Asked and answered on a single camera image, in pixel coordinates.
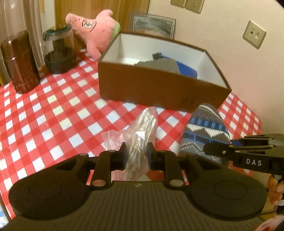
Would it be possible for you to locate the beige wall data socket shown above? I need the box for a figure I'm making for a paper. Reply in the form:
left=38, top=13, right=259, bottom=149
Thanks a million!
left=243, top=20, right=267, bottom=50

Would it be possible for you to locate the beige curtain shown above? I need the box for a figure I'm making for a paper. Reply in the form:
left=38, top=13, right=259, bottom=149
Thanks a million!
left=1, top=0, right=55, bottom=69

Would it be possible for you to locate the grey blue patterned knit sock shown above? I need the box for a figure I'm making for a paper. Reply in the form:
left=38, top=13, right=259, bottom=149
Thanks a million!
left=178, top=103, right=231, bottom=167

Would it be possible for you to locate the grey fluffy cloth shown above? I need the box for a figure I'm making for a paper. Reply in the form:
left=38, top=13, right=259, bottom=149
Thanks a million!
left=135, top=59, right=180, bottom=74

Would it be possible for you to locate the glass jar green lid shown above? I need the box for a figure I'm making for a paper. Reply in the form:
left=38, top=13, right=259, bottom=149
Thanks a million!
left=43, top=25, right=76, bottom=74

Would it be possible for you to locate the dark brown cylindrical canister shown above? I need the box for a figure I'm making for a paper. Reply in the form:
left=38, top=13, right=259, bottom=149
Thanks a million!
left=1, top=30, right=40, bottom=94

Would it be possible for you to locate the brown wooden door panel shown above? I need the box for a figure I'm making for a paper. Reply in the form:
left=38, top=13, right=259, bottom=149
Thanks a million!
left=54, top=0, right=150, bottom=51

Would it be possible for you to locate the red white checkered tablecloth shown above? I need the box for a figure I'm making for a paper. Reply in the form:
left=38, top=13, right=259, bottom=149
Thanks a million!
left=0, top=47, right=262, bottom=221

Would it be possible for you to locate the bag of cotton swabs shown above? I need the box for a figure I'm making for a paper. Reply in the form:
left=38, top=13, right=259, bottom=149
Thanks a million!
left=102, top=107, right=158, bottom=181

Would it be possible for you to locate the person's right hand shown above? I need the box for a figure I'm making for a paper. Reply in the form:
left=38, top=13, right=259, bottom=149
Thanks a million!
left=267, top=175, right=283, bottom=205

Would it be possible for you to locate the framed picture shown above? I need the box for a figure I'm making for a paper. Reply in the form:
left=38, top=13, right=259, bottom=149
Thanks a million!
left=129, top=12, right=176, bottom=39

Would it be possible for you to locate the blue fluffy towel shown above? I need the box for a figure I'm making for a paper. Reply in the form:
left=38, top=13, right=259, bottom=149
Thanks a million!
left=152, top=52, right=198, bottom=79

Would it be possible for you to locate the pink starfish plush toy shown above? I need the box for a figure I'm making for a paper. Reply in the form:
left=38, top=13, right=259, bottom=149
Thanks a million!
left=65, top=9, right=120, bottom=60

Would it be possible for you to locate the brown cardboard box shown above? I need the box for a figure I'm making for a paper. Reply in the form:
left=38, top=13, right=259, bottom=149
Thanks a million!
left=98, top=33, right=231, bottom=112

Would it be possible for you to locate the beige double wall socket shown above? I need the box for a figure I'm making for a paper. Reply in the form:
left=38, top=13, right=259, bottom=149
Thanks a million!
left=170, top=0, right=205, bottom=14

